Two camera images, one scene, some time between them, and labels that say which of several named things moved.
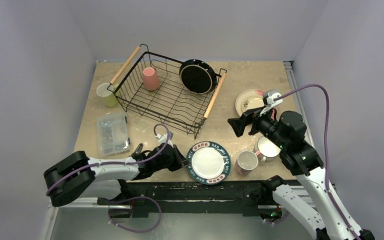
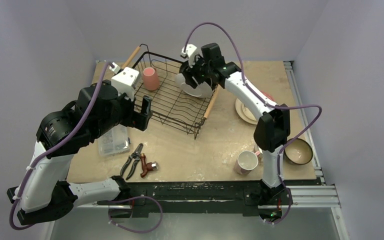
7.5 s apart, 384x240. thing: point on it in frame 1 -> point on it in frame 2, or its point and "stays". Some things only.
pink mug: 150,81 stays
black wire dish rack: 152,86 stays
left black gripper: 180,160 -> 137,119
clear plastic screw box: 113,131 stays
